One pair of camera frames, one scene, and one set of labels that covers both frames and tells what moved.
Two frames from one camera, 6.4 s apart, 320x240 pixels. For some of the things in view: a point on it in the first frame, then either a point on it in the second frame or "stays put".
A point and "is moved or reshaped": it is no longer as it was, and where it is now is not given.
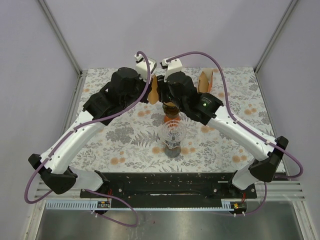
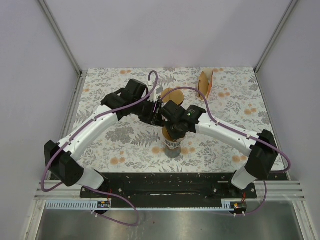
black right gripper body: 164,94 → 174,131
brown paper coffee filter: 153,96 is moved or reshaped
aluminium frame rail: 273,190 stays put
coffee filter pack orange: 205,79 stays put
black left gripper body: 132,98 → 146,112
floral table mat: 157,139 stays put
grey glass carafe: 173,152 stays put
